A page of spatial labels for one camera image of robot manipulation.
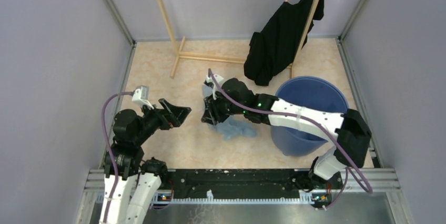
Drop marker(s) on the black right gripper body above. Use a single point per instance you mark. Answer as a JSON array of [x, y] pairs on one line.
[[220, 109]]

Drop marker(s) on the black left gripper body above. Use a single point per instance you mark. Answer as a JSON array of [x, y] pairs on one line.
[[161, 120]]

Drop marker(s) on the light blue plastic trash bag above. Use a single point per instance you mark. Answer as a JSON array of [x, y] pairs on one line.
[[231, 127]]

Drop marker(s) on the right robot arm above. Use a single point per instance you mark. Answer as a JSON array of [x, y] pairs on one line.
[[348, 131]]

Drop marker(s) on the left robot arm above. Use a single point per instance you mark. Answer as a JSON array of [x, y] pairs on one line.
[[131, 182]]

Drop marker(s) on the blue plastic trash bin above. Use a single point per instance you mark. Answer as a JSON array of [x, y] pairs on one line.
[[308, 112]]

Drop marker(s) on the black t-shirt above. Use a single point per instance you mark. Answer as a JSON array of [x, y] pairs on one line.
[[274, 48]]

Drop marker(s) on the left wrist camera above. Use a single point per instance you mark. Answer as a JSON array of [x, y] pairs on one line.
[[140, 97]]

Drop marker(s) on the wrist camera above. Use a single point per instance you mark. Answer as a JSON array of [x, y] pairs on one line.
[[212, 80], [140, 97]]

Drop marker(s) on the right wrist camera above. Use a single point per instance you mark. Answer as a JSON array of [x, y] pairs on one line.
[[212, 80]]

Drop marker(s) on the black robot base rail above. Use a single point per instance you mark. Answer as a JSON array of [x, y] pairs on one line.
[[241, 184]]

